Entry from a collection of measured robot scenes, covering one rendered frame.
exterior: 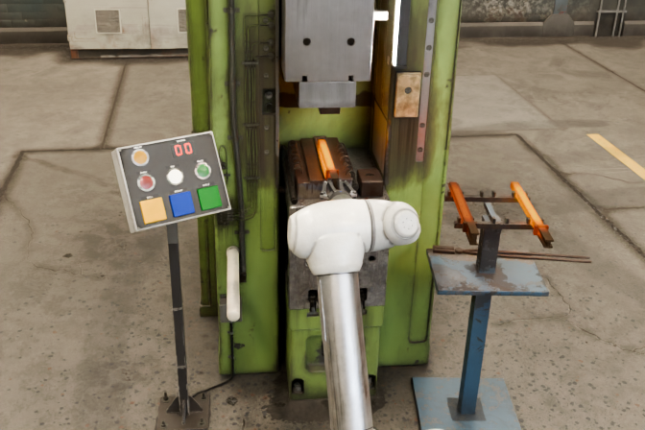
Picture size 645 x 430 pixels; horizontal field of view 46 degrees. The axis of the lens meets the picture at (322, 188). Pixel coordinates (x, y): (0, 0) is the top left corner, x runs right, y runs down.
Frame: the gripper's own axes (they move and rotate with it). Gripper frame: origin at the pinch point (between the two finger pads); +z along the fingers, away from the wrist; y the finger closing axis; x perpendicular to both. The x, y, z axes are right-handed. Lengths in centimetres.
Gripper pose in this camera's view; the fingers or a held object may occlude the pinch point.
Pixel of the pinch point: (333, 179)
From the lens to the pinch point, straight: 272.6
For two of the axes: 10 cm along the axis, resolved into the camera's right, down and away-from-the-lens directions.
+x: 0.3, -9.0, -4.4
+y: 9.9, -0.3, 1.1
